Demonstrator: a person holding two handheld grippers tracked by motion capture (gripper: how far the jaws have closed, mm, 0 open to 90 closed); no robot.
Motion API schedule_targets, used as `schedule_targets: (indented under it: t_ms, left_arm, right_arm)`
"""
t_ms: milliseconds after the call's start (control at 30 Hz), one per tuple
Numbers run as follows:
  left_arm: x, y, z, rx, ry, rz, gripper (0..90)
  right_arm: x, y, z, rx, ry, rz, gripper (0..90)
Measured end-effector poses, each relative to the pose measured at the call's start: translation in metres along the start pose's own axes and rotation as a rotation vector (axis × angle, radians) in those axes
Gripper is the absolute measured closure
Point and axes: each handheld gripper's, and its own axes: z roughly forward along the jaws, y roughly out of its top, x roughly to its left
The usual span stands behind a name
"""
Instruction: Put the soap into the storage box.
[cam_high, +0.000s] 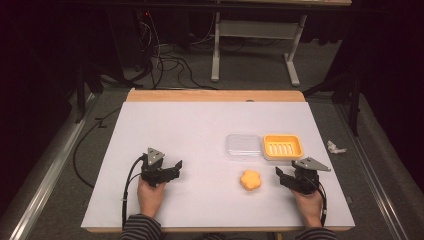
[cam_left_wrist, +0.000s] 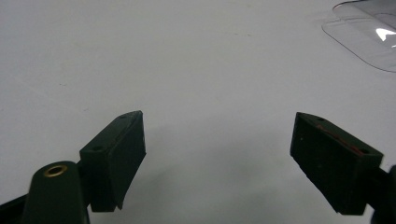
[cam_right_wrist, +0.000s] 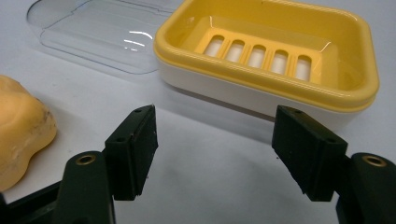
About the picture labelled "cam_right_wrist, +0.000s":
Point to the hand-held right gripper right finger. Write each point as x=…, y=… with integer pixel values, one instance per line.
x=306, y=149

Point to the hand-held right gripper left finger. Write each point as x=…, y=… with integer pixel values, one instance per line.
x=130, y=155

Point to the yellow and white soap dish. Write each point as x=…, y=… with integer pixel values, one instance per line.
x=267, y=62

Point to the yellow soap bar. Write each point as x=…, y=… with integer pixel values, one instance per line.
x=21, y=124

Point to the clear plastic soap dish lid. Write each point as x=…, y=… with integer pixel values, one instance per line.
x=99, y=34

